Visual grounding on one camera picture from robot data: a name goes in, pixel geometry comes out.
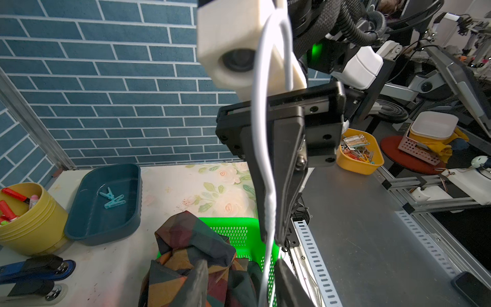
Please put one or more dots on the teal plastic tub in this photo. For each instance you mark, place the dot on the teal plastic tub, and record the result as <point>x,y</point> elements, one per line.
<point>89,223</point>

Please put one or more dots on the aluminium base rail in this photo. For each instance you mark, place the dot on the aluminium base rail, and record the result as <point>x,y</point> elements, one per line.
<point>304,259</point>

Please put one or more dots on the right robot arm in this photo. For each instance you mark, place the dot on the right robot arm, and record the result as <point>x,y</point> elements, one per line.
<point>294,66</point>

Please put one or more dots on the yellow tray with clips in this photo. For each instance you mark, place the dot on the yellow tray with clips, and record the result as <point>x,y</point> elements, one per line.
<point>359,152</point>

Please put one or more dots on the black smartphone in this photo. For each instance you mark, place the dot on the black smartphone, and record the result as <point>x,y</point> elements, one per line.
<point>471,289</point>

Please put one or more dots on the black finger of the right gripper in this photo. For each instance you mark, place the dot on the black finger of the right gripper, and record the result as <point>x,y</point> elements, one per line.
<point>287,138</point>
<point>248,156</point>

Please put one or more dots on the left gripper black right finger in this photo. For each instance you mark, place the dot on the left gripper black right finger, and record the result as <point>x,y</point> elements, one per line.
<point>289,291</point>

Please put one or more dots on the teal clothespin shoulder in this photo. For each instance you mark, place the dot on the teal clothespin shoulder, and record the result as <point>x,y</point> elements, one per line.
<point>120,200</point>
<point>108,194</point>

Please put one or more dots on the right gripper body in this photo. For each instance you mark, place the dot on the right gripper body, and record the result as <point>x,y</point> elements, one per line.
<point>322,108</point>

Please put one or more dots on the blue black stapler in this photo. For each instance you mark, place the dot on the blue black stapler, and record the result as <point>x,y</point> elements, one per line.
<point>45,267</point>

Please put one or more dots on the white wire hanger plaid shirt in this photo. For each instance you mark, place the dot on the white wire hanger plaid shirt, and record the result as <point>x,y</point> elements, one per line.
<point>278,20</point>

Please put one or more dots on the yellow metal bucket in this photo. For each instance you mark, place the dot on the yellow metal bucket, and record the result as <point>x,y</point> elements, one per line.
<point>40,231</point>

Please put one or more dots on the white black stapler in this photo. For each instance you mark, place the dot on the white black stapler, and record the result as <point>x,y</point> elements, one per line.
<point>35,293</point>

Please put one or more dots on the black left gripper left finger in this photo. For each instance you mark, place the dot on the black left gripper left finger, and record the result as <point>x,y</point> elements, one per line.
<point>194,291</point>

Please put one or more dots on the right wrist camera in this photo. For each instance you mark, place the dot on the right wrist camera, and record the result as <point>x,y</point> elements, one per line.
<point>228,35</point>

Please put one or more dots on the plaid long-sleeve shirt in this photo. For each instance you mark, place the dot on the plaid long-sleeve shirt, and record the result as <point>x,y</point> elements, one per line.
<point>183,240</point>

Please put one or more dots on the green plastic basket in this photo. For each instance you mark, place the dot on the green plastic basket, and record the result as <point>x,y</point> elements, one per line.
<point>244,234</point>

